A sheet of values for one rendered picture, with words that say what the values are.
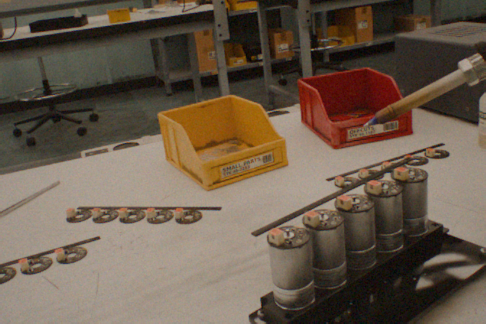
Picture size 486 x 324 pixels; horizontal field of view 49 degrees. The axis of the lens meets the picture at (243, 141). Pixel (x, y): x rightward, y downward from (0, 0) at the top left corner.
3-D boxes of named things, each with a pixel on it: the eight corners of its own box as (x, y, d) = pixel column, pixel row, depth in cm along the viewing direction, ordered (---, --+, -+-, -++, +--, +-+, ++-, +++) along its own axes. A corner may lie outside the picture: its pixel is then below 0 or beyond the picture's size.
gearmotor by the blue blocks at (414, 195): (435, 237, 38) (435, 171, 36) (414, 251, 37) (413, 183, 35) (406, 226, 40) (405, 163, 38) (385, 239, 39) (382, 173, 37)
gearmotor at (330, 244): (356, 288, 34) (351, 215, 32) (328, 306, 32) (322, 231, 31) (327, 273, 35) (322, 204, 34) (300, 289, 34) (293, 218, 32)
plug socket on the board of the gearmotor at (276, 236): (288, 241, 30) (287, 230, 30) (277, 246, 30) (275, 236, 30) (279, 236, 31) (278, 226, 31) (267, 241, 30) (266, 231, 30)
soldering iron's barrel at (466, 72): (385, 134, 31) (494, 79, 29) (372, 111, 30) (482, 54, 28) (382, 126, 32) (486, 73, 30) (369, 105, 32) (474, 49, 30)
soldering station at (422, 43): (552, 108, 65) (557, 28, 62) (479, 129, 61) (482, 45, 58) (459, 87, 78) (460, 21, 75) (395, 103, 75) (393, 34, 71)
